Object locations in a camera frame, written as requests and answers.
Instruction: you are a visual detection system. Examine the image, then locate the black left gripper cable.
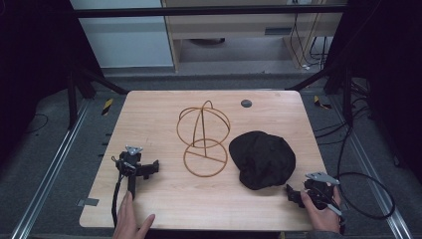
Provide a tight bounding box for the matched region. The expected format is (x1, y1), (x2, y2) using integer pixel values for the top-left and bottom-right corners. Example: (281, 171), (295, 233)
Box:
(110, 155), (124, 229)

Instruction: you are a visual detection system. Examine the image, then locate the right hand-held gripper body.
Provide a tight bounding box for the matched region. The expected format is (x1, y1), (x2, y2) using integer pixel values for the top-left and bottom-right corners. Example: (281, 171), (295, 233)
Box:
(302, 171), (343, 217)

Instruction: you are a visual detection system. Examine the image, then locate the grey tape piece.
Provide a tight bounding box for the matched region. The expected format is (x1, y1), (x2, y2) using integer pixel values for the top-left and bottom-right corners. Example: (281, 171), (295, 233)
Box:
(77, 197), (101, 208)

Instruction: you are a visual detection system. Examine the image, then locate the black hat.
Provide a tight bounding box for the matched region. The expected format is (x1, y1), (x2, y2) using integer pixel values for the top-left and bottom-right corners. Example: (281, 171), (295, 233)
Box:
(228, 129), (297, 191)

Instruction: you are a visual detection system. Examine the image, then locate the black metal stand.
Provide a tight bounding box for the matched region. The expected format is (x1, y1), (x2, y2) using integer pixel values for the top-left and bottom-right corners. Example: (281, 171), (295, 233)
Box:
(285, 61), (355, 127)
(65, 64), (129, 131)

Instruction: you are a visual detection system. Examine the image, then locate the light wooden desk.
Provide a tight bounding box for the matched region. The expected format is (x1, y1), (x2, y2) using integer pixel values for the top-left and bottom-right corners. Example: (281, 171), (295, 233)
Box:
(160, 0), (348, 73)

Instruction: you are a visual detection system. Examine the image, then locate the yellow black striped tape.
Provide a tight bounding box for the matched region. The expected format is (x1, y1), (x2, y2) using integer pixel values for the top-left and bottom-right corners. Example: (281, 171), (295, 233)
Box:
(313, 95), (333, 111)
(101, 98), (114, 117)

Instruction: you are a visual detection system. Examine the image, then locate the aluminium floor rail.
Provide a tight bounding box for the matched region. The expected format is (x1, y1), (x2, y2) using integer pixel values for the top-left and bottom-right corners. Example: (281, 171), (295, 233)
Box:
(329, 94), (414, 239)
(9, 99), (92, 239)

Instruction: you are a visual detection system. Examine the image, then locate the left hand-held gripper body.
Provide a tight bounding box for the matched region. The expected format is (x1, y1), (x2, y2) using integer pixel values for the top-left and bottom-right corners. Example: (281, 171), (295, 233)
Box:
(111, 144), (148, 200)

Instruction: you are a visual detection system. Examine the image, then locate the person's left hand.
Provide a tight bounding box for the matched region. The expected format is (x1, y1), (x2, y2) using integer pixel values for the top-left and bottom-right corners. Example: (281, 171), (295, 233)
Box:
(112, 190), (156, 239)

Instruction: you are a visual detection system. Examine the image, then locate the bundle of hanging cables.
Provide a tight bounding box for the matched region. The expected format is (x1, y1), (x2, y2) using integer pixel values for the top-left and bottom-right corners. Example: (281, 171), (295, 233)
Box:
(289, 12), (330, 72)

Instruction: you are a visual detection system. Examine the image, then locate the black horizontal frame bar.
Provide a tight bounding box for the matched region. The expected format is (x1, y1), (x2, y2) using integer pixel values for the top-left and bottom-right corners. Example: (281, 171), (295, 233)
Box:
(71, 4), (348, 19)

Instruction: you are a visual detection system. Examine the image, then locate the brown wire hat stand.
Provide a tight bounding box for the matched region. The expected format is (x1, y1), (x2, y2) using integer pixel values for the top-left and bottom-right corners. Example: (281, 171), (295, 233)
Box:
(175, 100), (232, 178)

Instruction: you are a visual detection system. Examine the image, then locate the black looped cable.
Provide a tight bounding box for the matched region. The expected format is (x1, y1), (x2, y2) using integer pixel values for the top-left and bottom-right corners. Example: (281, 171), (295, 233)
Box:
(335, 122), (397, 221)

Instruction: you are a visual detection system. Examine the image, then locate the black curtain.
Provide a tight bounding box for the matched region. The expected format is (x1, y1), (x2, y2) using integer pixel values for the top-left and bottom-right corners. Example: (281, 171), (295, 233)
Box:
(322, 0), (422, 185)
(0, 0), (105, 167)

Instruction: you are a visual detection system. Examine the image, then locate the person's right hand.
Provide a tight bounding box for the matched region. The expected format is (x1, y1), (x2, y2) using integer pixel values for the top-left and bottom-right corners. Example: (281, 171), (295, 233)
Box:
(300, 186), (342, 234)

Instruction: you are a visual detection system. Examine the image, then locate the thin black floor cable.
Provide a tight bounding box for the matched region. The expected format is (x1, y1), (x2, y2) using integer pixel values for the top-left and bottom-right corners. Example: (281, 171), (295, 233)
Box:
(24, 113), (50, 135)

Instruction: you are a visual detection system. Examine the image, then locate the white cabinet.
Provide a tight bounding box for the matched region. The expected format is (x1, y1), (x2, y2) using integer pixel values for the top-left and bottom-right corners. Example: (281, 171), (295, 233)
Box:
(69, 0), (175, 70)

